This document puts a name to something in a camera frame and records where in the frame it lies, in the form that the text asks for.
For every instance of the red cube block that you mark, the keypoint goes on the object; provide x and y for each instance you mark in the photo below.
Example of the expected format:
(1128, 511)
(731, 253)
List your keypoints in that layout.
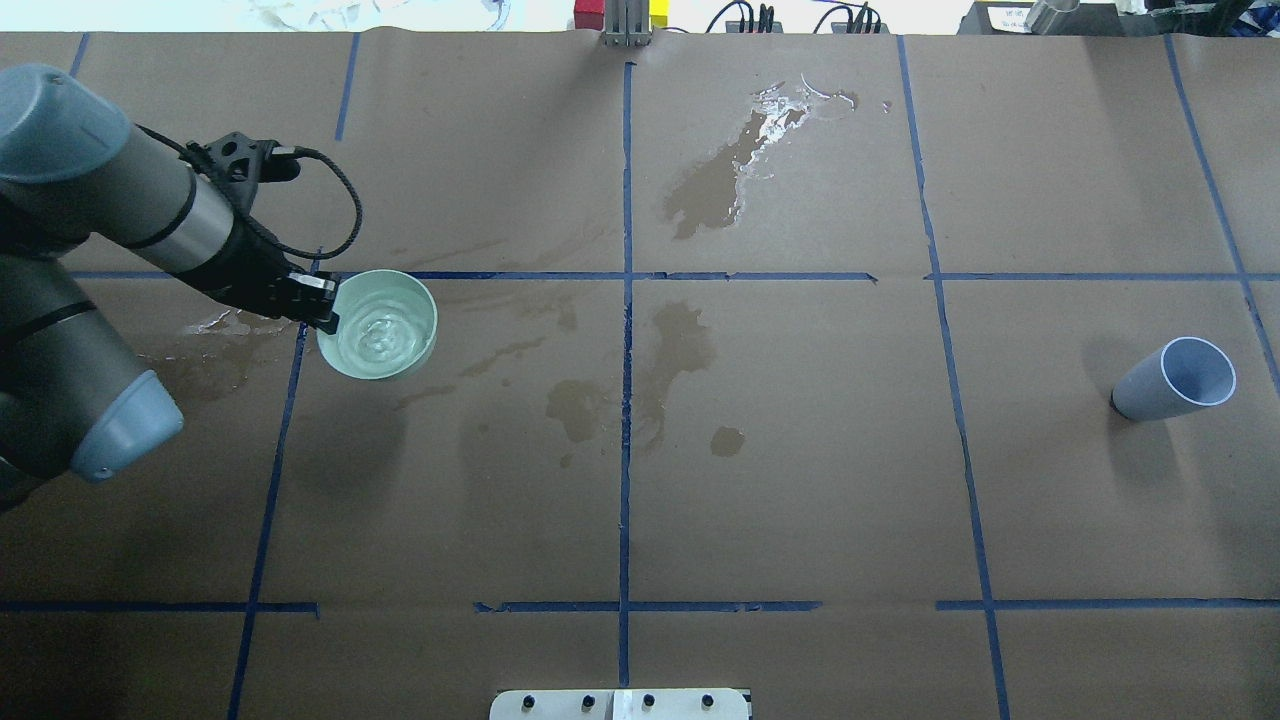
(588, 14)

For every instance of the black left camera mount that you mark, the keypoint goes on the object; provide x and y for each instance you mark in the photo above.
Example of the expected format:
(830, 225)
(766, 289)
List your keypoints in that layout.
(248, 162)

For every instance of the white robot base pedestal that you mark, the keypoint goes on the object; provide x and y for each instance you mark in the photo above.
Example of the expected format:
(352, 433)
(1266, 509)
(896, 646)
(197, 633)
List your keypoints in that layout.
(623, 703)

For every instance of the green plastic bowl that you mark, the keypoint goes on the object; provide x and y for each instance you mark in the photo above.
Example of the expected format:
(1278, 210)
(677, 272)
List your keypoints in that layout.
(387, 326)

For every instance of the metal cylinder weight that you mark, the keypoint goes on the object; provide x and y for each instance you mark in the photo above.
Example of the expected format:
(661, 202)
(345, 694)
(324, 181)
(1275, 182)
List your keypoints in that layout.
(1050, 17)

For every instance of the blue plastic cup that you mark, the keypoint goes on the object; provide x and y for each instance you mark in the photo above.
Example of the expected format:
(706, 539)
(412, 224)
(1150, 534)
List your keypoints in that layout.
(1186, 375)

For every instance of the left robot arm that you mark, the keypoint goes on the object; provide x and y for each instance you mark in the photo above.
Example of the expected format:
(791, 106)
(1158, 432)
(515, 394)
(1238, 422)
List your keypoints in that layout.
(77, 399)

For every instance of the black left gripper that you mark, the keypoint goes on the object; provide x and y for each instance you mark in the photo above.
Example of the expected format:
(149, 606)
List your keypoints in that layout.
(247, 267)

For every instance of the yellow cube block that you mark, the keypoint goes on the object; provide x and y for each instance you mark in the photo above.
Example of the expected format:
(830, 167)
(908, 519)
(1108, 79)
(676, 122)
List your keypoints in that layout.
(659, 13)

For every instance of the black power strip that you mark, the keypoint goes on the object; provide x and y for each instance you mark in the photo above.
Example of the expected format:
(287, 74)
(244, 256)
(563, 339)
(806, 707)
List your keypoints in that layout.
(760, 18)

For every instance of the aluminium frame post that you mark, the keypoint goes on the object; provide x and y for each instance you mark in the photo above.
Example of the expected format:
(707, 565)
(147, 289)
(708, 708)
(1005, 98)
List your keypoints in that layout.
(627, 23)

